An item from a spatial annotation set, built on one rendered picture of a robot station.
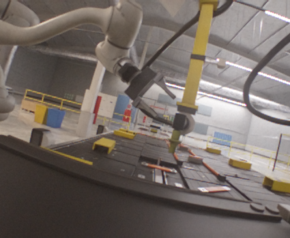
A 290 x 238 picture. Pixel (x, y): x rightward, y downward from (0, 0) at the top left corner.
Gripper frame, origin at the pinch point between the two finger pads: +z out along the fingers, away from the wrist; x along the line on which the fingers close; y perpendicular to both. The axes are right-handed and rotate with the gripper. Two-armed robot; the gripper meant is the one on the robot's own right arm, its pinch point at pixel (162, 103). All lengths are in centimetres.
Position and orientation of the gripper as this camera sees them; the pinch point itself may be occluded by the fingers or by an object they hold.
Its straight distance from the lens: 55.4
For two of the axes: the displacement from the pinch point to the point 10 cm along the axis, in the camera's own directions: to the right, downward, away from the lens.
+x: -6.8, 7.3, 1.1
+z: 6.8, 6.7, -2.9
